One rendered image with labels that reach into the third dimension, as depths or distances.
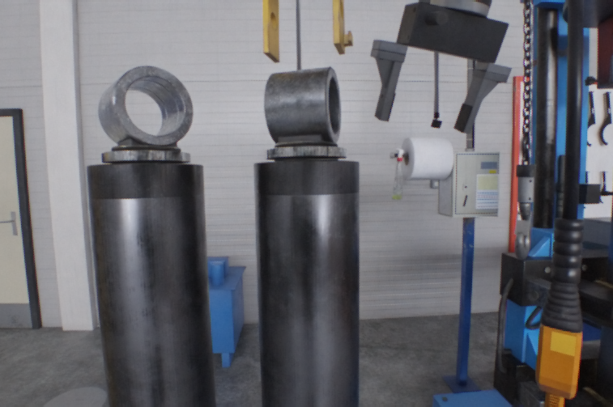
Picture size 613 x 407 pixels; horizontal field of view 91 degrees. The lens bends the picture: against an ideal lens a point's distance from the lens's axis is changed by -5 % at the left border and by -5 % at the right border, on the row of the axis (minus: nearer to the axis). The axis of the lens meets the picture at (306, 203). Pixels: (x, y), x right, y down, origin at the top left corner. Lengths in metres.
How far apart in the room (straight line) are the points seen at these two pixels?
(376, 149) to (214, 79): 1.65
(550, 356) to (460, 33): 0.58
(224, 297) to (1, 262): 2.42
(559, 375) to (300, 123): 0.66
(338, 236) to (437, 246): 2.89
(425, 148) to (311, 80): 1.46
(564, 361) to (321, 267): 0.47
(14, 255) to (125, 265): 3.46
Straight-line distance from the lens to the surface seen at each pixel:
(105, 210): 0.64
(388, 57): 0.46
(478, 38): 0.51
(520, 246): 0.80
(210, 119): 3.16
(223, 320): 2.58
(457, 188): 2.11
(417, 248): 3.36
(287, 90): 0.61
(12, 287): 4.18
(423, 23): 0.47
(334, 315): 0.62
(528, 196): 0.82
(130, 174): 0.61
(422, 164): 1.99
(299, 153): 0.58
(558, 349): 0.76
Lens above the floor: 1.44
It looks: 5 degrees down
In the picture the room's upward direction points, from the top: 1 degrees counter-clockwise
